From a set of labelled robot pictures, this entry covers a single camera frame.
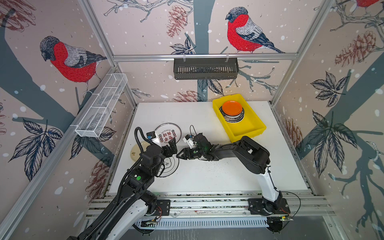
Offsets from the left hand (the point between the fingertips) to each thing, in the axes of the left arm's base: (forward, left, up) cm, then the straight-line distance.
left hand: (167, 140), depth 73 cm
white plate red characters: (+20, +6, -22) cm, 31 cm away
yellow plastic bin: (+24, -54, -21) cm, 63 cm away
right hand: (0, -4, -21) cm, 21 cm away
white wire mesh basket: (+6, +36, +7) cm, 37 cm away
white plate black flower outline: (-3, +1, -22) cm, 22 cm away
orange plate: (+35, -41, -14) cm, 56 cm away
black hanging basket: (+54, -22, +7) cm, 59 cm away
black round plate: (+29, -40, -19) cm, 53 cm away
